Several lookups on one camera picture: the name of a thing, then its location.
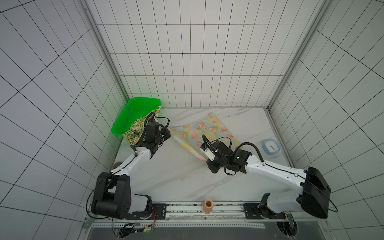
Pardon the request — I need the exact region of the pastel floral skirt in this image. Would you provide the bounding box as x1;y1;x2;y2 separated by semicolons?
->
170;113;240;161

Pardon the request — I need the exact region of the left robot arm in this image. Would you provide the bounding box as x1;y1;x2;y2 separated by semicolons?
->
91;120;171;220

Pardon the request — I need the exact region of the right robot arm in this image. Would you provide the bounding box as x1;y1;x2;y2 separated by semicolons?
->
200;141;331;220

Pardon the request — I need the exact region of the green lemon print skirt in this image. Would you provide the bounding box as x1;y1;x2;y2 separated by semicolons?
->
123;106;161;146

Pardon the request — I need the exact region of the green plastic basket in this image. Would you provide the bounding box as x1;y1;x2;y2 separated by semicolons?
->
112;97;162;137

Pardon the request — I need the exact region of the blue rimmed container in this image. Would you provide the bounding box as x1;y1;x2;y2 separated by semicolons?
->
262;139;281;158

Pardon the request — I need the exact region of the grey ceramic mug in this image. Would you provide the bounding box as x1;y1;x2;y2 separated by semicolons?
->
112;162;123;170

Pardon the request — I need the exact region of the right electronics board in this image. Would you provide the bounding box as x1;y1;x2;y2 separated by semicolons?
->
277;212;298;238

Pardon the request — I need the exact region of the electronics board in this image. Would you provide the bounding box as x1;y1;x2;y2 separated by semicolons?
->
277;212;298;238
114;223;154;239

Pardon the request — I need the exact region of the left electronics board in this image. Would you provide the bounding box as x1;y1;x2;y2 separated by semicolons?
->
114;223;154;239

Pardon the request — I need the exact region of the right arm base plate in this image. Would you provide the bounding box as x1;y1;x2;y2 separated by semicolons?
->
243;203;286;220

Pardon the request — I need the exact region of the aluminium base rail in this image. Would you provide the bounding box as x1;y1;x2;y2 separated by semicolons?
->
83;202;321;232

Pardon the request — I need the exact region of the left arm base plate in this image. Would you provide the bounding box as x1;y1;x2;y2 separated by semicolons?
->
125;204;167;221

